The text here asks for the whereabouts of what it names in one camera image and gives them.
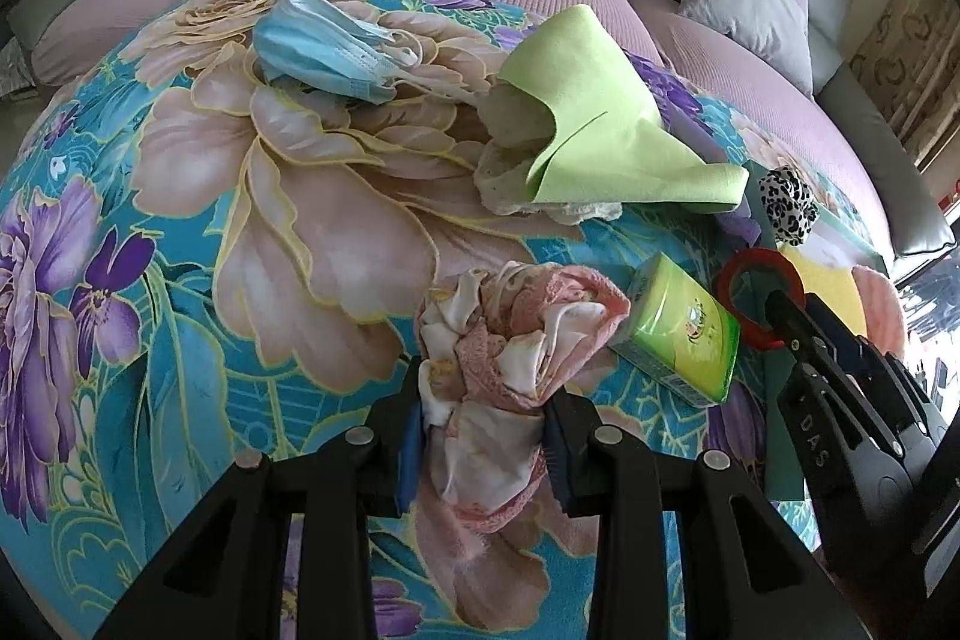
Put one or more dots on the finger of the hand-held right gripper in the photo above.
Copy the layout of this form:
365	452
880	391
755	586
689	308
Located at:
870	385
791	325

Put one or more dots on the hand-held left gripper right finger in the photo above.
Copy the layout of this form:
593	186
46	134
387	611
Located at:
559	460

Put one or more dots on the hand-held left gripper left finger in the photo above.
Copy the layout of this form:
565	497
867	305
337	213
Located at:
409	452

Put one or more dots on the yellow sponge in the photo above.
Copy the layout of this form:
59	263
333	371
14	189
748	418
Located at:
829	287

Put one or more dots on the pink fluffy puff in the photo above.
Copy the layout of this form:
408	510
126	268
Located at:
881	310

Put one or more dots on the green tissue pack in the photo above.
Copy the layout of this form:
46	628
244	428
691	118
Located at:
682	329

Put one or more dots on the pink white towel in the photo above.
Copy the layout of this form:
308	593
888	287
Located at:
495	370

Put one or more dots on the leopard print scrunchie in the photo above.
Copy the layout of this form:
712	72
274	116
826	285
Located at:
787	205

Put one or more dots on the lime green cloth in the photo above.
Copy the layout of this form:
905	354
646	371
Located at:
607	108

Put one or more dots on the cream knit cloth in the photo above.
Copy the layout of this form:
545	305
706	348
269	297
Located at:
510	160

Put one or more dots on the blue face mask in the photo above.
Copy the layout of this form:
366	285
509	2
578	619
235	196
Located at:
322	48

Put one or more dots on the floral teal blanket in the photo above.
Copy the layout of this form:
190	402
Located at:
225	235

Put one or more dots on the beige patterned curtain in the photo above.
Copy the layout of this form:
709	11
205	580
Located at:
907	55

